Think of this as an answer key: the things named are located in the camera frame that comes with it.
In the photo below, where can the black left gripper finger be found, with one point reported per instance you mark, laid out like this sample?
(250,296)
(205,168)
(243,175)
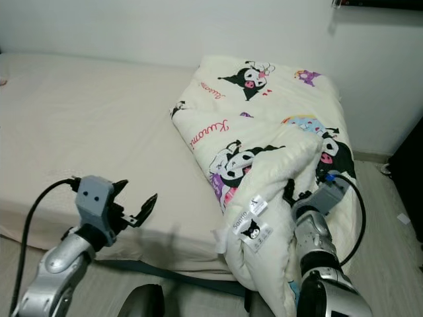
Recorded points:
(119,190)
(149,210)

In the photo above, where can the cream cartoon print blanket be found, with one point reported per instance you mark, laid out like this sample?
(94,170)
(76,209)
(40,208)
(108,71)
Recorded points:
(258,125)

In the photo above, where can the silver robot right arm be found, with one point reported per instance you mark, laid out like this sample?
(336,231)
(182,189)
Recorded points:
(320,251)

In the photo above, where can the mattress with cream sheet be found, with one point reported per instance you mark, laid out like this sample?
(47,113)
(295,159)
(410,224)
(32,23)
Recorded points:
(79,132)

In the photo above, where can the robot left leg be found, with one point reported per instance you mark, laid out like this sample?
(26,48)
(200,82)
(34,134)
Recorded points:
(140,302)

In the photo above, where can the small pale floor item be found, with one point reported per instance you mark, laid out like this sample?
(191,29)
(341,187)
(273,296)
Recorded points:
(386,168)

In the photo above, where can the white paper scrap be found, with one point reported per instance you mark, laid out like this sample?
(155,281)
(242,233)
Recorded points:
(404,218)

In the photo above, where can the black cabinet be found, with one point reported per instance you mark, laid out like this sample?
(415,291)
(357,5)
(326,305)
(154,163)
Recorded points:
(406,172)

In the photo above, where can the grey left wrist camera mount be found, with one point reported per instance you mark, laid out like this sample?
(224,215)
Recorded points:
(96,201)

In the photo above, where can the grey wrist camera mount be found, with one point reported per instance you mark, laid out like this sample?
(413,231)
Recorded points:
(327,195)
(96,201)

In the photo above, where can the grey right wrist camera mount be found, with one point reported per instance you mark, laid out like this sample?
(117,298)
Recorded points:
(327,195)

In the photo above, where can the black wall shelf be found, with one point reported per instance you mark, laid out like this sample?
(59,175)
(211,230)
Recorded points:
(380,3)

